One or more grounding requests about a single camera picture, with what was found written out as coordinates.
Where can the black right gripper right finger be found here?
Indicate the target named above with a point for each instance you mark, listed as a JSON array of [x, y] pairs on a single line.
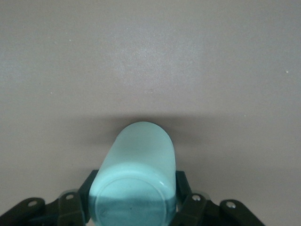
[[200, 212]]

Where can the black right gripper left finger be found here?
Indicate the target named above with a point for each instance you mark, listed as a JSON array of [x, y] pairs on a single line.
[[68, 207]]

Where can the pale green plastic cup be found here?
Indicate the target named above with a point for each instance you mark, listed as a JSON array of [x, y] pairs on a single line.
[[136, 164]]

